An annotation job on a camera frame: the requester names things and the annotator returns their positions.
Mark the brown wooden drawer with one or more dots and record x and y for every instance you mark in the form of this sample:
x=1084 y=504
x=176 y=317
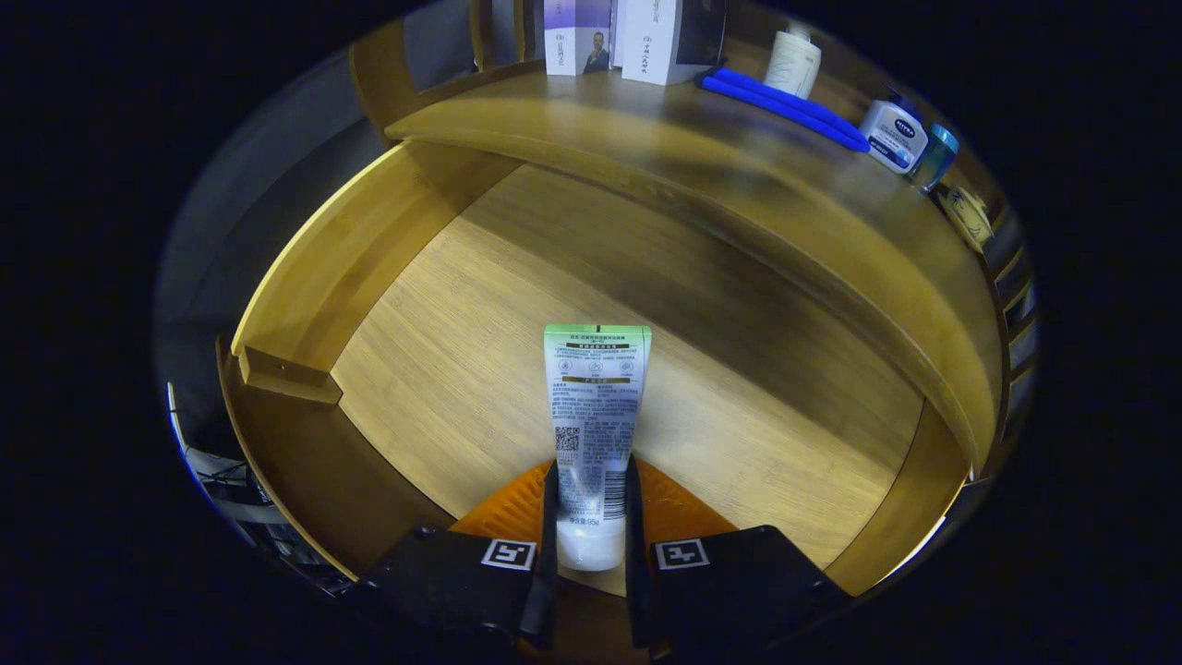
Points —
x=462 y=351

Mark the white bottle with blue cap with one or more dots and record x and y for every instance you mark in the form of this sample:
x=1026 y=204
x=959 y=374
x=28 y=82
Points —
x=894 y=134

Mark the brown wooden countertop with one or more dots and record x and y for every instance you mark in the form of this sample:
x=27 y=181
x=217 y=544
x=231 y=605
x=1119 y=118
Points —
x=739 y=185

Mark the thick white book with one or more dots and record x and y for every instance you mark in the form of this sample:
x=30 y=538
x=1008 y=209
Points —
x=651 y=46

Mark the brown wooden cabinet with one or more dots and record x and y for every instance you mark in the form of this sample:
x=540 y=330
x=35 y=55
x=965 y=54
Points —
x=379 y=74

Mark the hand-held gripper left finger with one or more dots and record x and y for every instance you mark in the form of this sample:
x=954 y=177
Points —
x=443 y=582

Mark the white and green tube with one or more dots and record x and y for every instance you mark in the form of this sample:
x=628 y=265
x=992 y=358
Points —
x=596 y=416

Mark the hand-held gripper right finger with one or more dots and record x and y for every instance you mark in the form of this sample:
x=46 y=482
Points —
x=729 y=582

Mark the purple book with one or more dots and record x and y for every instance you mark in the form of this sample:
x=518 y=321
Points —
x=572 y=46

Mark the teal bottle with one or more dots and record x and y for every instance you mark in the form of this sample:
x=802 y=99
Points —
x=937 y=157

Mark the blue folded cloth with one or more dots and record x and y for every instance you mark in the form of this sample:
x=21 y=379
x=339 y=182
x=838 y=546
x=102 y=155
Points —
x=785 y=103

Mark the beige lidded teacup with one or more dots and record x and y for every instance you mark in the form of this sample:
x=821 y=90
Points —
x=970 y=217

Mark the white pump bottle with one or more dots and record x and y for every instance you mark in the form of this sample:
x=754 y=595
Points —
x=792 y=65

